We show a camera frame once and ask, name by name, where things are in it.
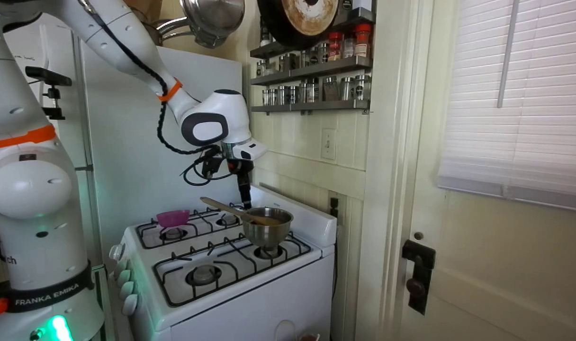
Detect silver bowl with handle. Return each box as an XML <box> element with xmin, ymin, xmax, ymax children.
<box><xmin>200</xmin><ymin>195</ymin><xmax>296</xmax><ymax>250</ymax></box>

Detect metal spice rack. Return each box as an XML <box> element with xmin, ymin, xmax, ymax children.
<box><xmin>249</xmin><ymin>0</ymin><xmax>376</xmax><ymax>117</ymax></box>

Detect white window blinds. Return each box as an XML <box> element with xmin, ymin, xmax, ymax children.
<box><xmin>435</xmin><ymin>0</ymin><xmax>576</xmax><ymax>216</ymax></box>

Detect red spice jar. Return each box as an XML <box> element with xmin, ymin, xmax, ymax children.
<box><xmin>327</xmin><ymin>30</ymin><xmax>346</xmax><ymax>62</ymax></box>
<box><xmin>353</xmin><ymin>22</ymin><xmax>374</xmax><ymax>60</ymax></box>

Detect orange cable strap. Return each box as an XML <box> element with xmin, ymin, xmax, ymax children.
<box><xmin>158</xmin><ymin>79</ymin><xmax>185</xmax><ymax>106</ymax></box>

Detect purple bowl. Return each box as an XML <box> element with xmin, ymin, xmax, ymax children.
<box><xmin>156</xmin><ymin>208</ymin><xmax>192</xmax><ymax>229</ymax></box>

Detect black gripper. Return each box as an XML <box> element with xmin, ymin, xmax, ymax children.
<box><xmin>228</xmin><ymin>157</ymin><xmax>257</xmax><ymax>210</ymax></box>

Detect round gas burner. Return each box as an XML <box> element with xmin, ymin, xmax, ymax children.
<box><xmin>162</xmin><ymin>225</ymin><xmax>190</xmax><ymax>244</ymax></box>
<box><xmin>217</xmin><ymin>212</ymin><xmax>243</xmax><ymax>229</ymax></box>
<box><xmin>186</xmin><ymin>263</ymin><xmax>224</xmax><ymax>288</ymax></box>
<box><xmin>255</xmin><ymin>244</ymin><xmax>285</xmax><ymax>261</ymax></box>

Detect black stove grate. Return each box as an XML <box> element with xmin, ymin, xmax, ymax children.
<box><xmin>152</xmin><ymin>225</ymin><xmax>315</xmax><ymax>308</ymax></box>
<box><xmin>133</xmin><ymin>206</ymin><xmax>264</xmax><ymax>252</ymax></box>

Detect black braided cable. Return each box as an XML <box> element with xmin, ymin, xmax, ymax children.
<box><xmin>78</xmin><ymin>0</ymin><xmax>234</xmax><ymax>187</ymax></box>

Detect white wall switch plate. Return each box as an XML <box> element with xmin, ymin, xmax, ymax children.
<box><xmin>321</xmin><ymin>127</ymin><xmax>338</xmax><ymax>161</ymax></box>

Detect black camera clamp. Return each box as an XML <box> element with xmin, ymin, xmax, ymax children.
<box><xmin>24</xmin><ymin>64</ymin><xmax>75</xmax><ymax>121</ymax></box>

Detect black door lock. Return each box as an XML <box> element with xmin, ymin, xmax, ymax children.
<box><xmin>401</xmin><ymin>236</ymin><xmax>438</xmax><ymax>316</ymax></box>

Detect white door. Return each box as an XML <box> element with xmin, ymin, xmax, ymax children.
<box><xmin>389</xmin><ymin>0</ymin><xmax>576</xmax><ymax>341</ymax></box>

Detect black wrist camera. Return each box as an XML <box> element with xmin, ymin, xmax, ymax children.
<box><xmin>202</xmin><ymin>149</ymin><xmax>228</xmax><ymax>176</ymax></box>

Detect black frying pan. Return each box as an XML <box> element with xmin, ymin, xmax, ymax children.
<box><xmin>257</xmin><ymin>0</ymin><xmax>344</xmax><ymax>49</ymax></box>

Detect whiteboard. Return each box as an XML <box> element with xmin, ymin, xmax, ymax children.
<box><xmin>3</xmin><ymin>24</ymin><xmax>78</xmax><ymax>147</ymax></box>

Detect hanging steel bowl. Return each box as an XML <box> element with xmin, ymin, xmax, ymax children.
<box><xmin>181</xmin><ymin>0</ymin><xmax>249</xmax><ymax>49</ymax></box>

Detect white gas stove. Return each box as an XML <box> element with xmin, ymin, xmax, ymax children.
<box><xmin>107</xmin><ymin>182</ymin><xmax>340</xmax><ymax>341</ymax></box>

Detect grey blind wand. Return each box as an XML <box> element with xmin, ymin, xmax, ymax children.
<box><xmin>495</xmin><ymin>0</ymin><xmax>524</xmax><ymax>110</ymax></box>

